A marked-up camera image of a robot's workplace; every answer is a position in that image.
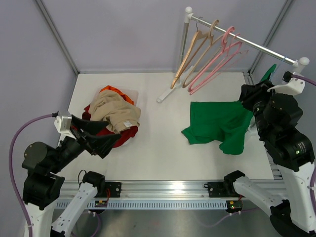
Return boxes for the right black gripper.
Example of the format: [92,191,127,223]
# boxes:
[238,79,283,138]

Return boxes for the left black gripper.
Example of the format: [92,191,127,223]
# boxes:
[49,115,121,174]

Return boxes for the red t shirt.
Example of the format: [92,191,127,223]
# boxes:
[82,105,138,148]

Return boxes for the beige t shirt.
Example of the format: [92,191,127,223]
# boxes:
[88,89,141,133]

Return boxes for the green t shirt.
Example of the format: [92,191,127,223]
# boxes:
[181,63,277,156]

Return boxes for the pink plastic hanger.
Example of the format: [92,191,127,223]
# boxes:
[187,26,243,93]

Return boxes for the orange t shirt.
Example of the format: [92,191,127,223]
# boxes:
[99,85,135,105]

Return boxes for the beige plastic hanger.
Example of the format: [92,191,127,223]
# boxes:
[182,19,223,88]

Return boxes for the wooden hanger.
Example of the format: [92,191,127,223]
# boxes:
[170,17,208,90]

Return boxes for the blue hanger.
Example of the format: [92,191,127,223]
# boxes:
[269,56,286,81]

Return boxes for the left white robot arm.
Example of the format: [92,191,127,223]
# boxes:
[22,113,121,237]

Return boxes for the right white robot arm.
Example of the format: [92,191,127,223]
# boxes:
[223,80,316,237]

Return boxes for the metal clothes rack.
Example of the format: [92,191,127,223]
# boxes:
[156,6,310,139]

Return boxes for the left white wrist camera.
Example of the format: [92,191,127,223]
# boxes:
[54,112,75,139]

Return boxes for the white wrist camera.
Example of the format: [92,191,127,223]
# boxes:
[267,72,305,96]
[54,112,75,139]

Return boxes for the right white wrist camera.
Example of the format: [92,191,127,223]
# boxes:
[267,72,305,96]

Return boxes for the aluminium mounting rail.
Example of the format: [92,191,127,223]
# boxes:
[60,180,287,200]

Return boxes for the white slotted cable duct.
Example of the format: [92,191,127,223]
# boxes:
[54,199,228,209]

